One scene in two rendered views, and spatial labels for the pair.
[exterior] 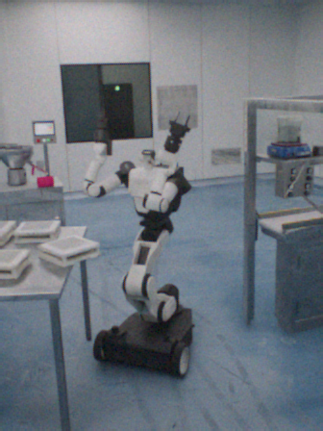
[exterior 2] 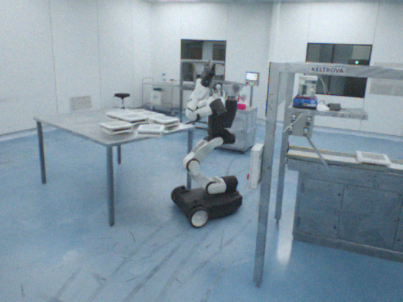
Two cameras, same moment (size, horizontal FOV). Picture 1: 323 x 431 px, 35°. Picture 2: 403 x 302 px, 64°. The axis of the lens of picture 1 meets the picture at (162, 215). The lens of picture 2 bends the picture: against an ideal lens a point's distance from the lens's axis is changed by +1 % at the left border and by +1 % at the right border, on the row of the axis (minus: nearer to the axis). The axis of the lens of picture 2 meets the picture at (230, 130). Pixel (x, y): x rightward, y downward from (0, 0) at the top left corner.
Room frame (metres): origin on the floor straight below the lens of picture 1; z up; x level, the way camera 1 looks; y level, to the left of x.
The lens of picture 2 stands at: (0.72, -2.01, 1.63)
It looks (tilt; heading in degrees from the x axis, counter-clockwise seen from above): 13 degrees down; 38
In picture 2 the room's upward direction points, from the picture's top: 3 degrees clockwise
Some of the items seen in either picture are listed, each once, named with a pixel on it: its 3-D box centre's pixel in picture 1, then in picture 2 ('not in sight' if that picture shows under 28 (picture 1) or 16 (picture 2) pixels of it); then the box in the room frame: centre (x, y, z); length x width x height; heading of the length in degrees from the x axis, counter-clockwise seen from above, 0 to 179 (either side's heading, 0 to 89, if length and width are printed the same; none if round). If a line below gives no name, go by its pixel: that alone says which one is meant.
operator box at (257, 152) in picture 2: not in sight; (257, 165); (2.39, -0.93, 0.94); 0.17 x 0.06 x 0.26; 22
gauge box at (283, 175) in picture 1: (294, 179); (299, 123); (3.14, -0.84, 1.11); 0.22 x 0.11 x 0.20; 112
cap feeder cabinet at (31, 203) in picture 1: (33, 219); (234, 127); (5.11, 1.35, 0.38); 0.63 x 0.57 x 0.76; 107
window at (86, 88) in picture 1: (108, 102); (335, 70); (7.97, 0.77, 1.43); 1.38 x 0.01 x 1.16; 107
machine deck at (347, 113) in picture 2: (307, 157); (326, 110); (3.34, -0.97, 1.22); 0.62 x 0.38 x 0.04; 112
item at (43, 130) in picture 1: (45, 150); (251, 89); (5.31, 1.19, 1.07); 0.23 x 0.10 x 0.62; 107
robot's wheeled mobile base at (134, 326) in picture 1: (155, 321); (210, 193); (3.08, 0.07, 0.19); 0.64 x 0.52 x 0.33; 157
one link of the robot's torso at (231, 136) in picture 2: (158, 228); (222, 136); (3.17, 0.03, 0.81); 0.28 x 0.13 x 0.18; 157
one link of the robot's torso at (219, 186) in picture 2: (157, 307); (213, 185); (3.11, 0.06, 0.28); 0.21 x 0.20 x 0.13; 157
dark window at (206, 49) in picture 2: not in sight; (202, 61); (6.97, 3.98, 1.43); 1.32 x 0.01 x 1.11; 107
